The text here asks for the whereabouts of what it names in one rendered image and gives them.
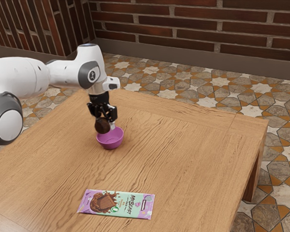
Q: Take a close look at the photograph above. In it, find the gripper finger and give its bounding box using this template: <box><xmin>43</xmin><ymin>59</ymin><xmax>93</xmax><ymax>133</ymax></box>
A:
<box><xmin>87</xmin><ymin>102</ymin><xmax>100</xmax><ymax>119</ymax></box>
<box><xmin>100</xmin><ymin>103</ymin><xmax>118</xmax><ymax>131</ymax></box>

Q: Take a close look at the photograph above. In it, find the brown round fruit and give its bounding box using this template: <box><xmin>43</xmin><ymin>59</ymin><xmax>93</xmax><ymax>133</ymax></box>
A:
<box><xmin>94</xmin><ymin>116</ymin><xmax>111</xmax><ymax>134</ymax></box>

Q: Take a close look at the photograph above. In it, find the purple bowl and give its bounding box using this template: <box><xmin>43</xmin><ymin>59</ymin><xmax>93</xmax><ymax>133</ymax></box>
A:
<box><xmin>96</xmin><ymin>126</ymin><xmax>125</xmax><ymax>150</ymax></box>

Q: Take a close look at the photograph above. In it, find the chocolate bar in pastel wrapper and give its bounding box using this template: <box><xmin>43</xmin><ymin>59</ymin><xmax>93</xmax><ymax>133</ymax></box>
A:
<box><xmin>76</xmin><ymin>188</ymin><xmax>156</xmax><ymax>221</ymax></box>

